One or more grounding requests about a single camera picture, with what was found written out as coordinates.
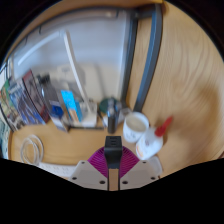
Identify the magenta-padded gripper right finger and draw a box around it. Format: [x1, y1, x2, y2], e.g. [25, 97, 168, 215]
[118, 146, 160, 192]

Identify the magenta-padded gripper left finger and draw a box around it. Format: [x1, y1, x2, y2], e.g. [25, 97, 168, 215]
[68, 146, 110, 192]

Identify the black charger block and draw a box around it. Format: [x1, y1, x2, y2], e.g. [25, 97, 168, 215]
[104, 135, 123, 170]

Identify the white bottle with red pump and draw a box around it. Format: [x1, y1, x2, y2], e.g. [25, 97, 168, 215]
[135, 115, 174, 161]

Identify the white mug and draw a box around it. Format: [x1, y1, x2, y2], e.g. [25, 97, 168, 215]
[122, 111, 150, 144]

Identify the black electric shaver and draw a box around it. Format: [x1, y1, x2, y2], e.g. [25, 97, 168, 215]
[106, 99, 122, 134]

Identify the small dark blue box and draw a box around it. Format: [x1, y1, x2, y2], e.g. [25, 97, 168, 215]
[49, 99, 69, 133]

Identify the dark green round container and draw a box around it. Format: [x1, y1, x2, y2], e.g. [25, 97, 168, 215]
[98, 97, 118, 116]

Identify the tall light blue box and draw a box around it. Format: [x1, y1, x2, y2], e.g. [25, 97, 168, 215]
[60, 89, 83, 124]

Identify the clear bottle with black cap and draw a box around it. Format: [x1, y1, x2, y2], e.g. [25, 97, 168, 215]
[36, 74, 69, 133]

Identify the blue robot model box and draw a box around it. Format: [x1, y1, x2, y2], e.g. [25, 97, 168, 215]
[8, 69, 51, 129]

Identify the white box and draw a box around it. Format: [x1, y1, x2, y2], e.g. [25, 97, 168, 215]
[56, 64, 81, 91]

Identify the green toy figure box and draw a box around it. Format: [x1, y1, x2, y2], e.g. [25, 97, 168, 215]
[0, 79, 21, 133]

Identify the white desk lamp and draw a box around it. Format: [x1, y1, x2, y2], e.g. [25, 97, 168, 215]
[16, 29, 98, 128]

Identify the white coiled cable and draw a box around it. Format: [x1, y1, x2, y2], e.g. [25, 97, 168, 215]
[19, 134, 45, 167]

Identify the grey metal desk frame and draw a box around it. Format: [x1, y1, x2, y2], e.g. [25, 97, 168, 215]
[6, 3, 164, 114]

